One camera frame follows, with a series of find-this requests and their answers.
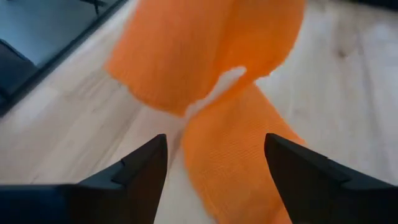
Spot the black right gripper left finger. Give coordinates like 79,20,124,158
0,133,169,224

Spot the orange elastic bandage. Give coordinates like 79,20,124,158
104,0,307,224

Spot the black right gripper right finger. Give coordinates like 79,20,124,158
264,133,398,224

